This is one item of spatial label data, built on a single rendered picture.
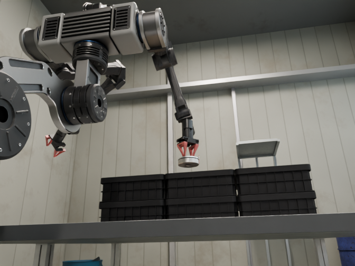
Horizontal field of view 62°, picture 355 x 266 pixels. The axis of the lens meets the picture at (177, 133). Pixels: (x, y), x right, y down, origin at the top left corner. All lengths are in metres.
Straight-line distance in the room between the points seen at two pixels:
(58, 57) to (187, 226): 0.90
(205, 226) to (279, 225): 0.17
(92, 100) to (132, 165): 2.90
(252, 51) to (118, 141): 2.25
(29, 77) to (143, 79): 3.47
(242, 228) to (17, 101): 0.57
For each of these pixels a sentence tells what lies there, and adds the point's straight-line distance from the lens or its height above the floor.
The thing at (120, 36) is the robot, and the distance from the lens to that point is 1.18.
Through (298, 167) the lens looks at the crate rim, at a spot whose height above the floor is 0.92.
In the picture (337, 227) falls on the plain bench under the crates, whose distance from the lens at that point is 0.78.
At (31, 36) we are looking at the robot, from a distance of 1.38.
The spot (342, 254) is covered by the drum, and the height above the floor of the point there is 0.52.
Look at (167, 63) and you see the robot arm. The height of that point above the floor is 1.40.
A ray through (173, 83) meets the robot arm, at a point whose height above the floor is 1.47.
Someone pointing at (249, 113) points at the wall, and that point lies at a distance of 3.94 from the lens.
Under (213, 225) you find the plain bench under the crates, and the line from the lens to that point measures 0.74.
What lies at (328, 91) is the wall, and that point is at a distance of 4.24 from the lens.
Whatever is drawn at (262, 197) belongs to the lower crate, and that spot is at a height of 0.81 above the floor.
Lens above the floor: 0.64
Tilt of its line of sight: 21 degrees up
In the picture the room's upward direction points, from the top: 1 degrees counter-clockwise
